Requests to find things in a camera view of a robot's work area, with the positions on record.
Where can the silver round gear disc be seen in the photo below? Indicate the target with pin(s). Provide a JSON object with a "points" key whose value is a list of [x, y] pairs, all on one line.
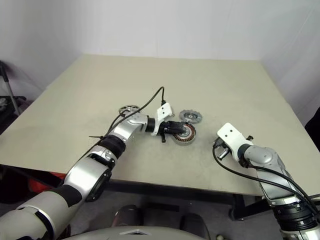
{"points": [[190, 116]]}

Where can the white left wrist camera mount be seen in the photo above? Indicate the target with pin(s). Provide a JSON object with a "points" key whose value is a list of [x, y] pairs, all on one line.
{"points": [[163, 110]]}

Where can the black low cart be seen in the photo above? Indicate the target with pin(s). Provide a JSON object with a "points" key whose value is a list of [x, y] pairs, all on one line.
{"points": [[7, 117]]}

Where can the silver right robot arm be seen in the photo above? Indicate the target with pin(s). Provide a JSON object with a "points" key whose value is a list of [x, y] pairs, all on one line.
{"points": [[262, 155]]}

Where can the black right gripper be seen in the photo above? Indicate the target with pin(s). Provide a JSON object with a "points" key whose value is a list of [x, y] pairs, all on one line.
{"points": [[218, 146]]}

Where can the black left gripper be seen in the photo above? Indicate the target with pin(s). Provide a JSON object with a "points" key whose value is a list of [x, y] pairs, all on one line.
{"points": [[168, 128]]}

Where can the black zip tie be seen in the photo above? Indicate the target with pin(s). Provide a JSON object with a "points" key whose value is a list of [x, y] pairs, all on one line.
{"points": [[96, 137]]}

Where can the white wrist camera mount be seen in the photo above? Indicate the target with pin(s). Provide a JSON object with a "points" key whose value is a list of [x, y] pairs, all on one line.
{"points": [[163, 110], [230, 133]]}

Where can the grey tripod stand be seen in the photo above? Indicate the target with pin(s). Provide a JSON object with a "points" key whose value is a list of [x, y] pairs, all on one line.
{"points": [[10, 92]]}

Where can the silver spoked ring part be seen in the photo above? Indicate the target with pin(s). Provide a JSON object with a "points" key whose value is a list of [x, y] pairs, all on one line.
{"points": [[128, 108]]}

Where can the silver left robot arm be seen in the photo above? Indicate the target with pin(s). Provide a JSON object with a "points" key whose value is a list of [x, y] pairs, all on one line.
{"points": [[87, 175]]}

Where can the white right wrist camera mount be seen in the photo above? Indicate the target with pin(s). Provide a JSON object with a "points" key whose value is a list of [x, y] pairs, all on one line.
{"points": [[230, 133]]}

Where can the red orange object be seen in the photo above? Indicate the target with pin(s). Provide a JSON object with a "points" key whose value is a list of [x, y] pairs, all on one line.
{"points": [[41, 185]]}

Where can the grey robot torso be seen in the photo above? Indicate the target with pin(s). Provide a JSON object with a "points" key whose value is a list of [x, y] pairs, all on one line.
{"points": [[135, 233]]}

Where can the dark rounded shape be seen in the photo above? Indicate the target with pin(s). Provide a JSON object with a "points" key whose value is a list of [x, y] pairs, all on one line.
{"points": [[128, 217]]}

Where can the motor stator housing copper windings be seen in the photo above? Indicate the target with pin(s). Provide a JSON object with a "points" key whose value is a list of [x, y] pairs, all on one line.
{"points": [[191, 136]]}

